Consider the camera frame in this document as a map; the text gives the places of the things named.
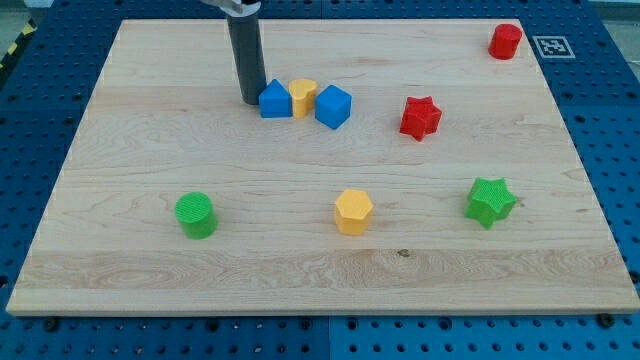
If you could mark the blue cube block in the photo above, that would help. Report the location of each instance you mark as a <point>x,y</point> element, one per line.
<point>333,107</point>

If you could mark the white fiducial marker tag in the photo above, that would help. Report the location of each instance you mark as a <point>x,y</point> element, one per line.
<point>553,47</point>

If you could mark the blue triangle block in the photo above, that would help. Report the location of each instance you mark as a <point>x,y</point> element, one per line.
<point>275,101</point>

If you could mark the green star block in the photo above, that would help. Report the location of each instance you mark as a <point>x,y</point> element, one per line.
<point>489,201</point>

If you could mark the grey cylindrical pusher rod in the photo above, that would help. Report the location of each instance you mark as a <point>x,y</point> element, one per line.
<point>248,56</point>

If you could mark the yellow heart block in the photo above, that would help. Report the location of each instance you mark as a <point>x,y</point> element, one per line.
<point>303,93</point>

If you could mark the red star block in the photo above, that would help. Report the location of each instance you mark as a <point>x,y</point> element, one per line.
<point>420,118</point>

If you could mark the wooden board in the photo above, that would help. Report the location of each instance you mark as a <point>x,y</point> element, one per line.
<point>166,118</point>

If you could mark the green cylinder block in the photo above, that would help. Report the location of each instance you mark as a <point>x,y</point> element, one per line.
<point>195,213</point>

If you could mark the yellow hexagon block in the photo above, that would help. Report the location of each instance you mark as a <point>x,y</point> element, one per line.
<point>353,212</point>

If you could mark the red cylinder block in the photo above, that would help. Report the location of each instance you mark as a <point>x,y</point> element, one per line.
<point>505,41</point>

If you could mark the yellow black hazard tape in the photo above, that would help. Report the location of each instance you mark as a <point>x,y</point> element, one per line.
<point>19,45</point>

